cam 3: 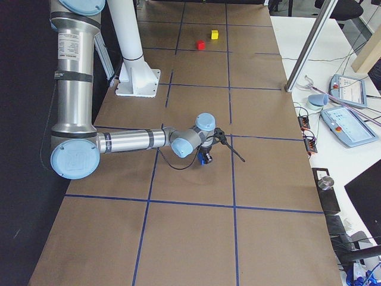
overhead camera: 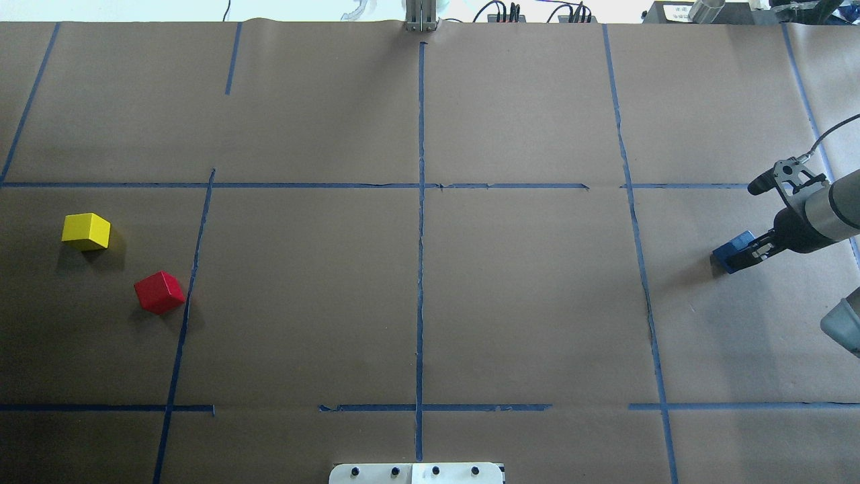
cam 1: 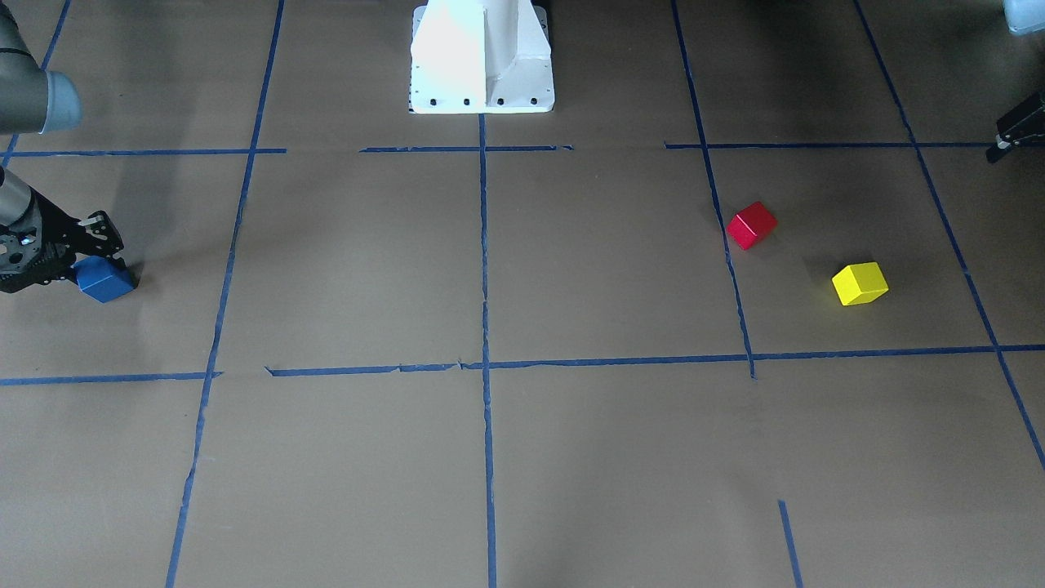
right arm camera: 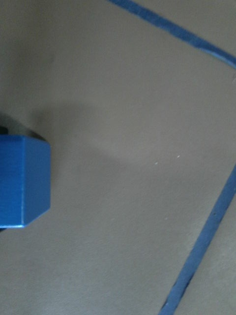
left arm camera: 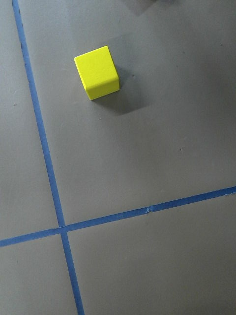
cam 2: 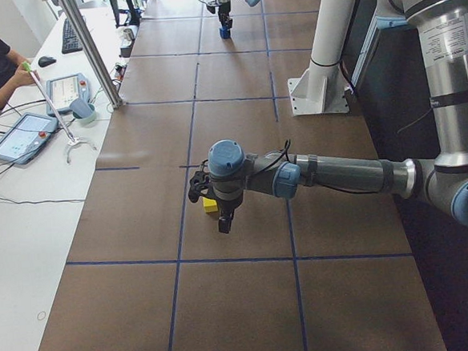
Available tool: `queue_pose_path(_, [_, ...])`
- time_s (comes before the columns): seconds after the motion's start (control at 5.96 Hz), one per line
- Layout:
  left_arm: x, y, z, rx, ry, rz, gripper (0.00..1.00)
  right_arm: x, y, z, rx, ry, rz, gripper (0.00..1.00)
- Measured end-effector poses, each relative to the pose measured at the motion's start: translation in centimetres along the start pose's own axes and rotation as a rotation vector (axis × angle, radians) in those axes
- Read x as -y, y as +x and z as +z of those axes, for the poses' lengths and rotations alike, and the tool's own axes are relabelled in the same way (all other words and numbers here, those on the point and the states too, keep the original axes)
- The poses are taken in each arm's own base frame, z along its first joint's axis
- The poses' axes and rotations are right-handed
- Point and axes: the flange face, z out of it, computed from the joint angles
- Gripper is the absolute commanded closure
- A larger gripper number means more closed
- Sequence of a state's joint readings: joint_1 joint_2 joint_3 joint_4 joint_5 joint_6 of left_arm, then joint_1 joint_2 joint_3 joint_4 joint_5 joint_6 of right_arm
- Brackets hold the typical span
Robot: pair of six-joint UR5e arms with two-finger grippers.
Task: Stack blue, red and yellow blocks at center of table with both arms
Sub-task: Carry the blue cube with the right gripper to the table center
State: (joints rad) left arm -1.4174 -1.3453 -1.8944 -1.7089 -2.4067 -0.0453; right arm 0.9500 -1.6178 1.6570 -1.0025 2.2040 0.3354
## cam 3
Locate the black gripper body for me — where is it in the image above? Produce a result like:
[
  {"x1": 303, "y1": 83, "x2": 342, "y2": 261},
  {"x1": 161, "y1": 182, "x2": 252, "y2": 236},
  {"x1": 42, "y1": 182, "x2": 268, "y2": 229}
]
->
[{"x1": 198, "y1": 147, "x2": 213, "y2": 163}]

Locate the blue cube block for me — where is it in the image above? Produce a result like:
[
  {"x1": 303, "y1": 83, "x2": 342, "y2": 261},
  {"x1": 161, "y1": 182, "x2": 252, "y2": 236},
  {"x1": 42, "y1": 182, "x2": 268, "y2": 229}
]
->
[{"x1": 198, "y1": 153, "x2": 209, "y2": 166}]

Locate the red cube block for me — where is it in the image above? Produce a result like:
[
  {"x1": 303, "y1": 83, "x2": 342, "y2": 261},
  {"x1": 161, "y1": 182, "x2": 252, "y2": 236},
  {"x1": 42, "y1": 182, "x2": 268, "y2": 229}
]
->
[{"x1": 196, "y1": 40, "x2": 205, "y2": 51}]

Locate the yellow cube block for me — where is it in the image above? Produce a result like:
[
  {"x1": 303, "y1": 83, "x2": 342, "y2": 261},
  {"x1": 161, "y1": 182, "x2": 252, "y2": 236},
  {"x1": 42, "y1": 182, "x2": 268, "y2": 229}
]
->
[{"x1": 211, "y1": 30, "x2": 219, "y2": 40}]

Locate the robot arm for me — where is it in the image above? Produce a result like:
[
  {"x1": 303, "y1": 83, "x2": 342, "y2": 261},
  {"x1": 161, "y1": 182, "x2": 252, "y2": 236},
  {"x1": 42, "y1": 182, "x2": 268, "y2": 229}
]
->
[{"x1": 50, "y1": 1, "x2": 217, "y2": 179}]

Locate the orange black connector strip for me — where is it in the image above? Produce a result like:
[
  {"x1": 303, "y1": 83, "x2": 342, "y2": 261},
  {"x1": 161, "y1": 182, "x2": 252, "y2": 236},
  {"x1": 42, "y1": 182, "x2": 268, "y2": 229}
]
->
[{"x1": 297, "y1": 115, "x2": 317, "y2": 157}]

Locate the blue cup on roll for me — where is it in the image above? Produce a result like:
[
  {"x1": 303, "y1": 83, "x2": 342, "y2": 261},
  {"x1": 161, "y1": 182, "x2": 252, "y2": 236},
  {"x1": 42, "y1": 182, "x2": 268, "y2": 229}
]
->
[{"x1": 306, "y1": 94, "x2": 329, "y2": 110}]

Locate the long reacher grabber stick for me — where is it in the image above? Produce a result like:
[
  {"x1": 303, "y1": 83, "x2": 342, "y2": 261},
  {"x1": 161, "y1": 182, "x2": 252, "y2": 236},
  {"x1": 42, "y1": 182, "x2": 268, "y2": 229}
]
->
[{"x1": 304, "y1": 75, "x2": 381, "y2": 127}]

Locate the metal cylinder weight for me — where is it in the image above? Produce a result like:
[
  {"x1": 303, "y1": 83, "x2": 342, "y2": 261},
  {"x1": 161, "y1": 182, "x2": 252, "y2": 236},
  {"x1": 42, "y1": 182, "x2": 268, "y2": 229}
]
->
[{"x1": 317, "y1": 176, "x2": 335, "y2": 191}]

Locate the near teach pendant tablet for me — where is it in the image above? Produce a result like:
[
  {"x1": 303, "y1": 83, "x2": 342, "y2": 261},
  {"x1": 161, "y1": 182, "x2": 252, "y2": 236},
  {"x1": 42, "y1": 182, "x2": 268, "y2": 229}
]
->
[{"x1": 321, "y1": 107, "x2": 379, "y2": 148}]

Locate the teach pendant tablet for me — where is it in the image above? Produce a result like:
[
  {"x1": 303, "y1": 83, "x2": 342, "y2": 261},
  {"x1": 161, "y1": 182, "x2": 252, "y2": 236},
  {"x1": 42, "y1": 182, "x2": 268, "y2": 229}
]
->
[
  {"x1": 321, "y1": 107, "x2": 379, "y2": 148},
  {"x1": 329, "y1": 74, "x2": 367, "y2": 108}
]

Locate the far teach pendant tablet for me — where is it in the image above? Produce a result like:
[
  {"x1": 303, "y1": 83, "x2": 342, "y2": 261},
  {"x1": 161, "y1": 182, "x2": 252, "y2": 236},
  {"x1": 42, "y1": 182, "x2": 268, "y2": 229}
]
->
[{"x1": 329, "y1": 74, "x2": 367, "y2": 108}]

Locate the black monitor corner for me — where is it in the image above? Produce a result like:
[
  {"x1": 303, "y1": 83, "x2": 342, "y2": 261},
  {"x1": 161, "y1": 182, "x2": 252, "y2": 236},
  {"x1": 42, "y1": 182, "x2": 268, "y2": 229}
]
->
[{"x1": 345, "y1": 162, "x2": 380, "y2": 244}]

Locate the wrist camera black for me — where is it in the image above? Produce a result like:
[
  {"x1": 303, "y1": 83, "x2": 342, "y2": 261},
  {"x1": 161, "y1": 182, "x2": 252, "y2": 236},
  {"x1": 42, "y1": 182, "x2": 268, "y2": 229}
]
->
[{"x1": 213, "y1": 128, "x2": 227, "y2": 145}]

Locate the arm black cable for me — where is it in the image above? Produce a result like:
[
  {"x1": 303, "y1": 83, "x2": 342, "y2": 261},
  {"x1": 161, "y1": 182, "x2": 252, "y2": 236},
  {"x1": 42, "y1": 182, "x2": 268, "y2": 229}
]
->
[{"x1": 157, "y1": 133, "x2": 246, "y2": 171}]

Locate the white central pillar mount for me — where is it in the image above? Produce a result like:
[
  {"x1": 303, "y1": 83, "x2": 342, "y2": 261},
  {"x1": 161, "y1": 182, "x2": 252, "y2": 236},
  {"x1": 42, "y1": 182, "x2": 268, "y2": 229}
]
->
[{"x1": 107, "y1": 0, "x2": 161, "y2": 98}]

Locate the aluminium frame post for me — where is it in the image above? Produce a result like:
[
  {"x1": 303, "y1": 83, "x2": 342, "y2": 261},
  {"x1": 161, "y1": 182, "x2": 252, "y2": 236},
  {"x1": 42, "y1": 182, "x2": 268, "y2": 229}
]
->
[{"x1": 285, "y1": 0, "x2": 338, "y2": 92}]

